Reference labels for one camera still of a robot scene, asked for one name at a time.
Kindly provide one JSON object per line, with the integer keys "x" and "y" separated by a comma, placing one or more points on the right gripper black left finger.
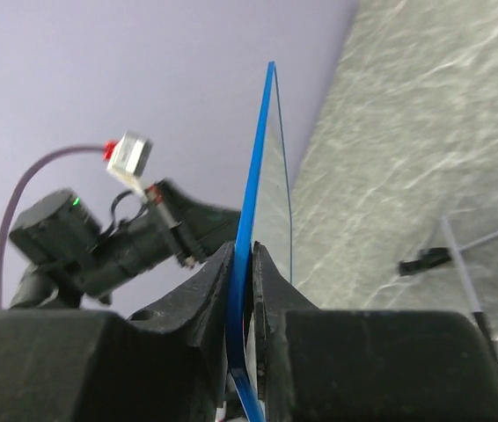
{"x": 177, "y": 348}

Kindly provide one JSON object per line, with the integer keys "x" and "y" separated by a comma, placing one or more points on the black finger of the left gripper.
{"x": 202, "y": 227}

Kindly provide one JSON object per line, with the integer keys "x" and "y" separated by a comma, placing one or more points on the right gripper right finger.
{"x": 272, "y": 294}

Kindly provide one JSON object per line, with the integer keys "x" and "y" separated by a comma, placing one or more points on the blue framed whiteboard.
{"x": 265, "y": 217}

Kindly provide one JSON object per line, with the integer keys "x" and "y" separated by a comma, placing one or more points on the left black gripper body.
{"x": 72, "y": 256}

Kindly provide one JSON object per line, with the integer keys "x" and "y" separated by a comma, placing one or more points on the metal wire whiteboard stand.
{"x": 430, "y": 258}

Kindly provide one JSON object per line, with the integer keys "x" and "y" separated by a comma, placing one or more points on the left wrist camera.
{"x": 127, "y": 158}

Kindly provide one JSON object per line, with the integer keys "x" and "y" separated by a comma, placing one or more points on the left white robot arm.
{"x": 72, "y": 256}

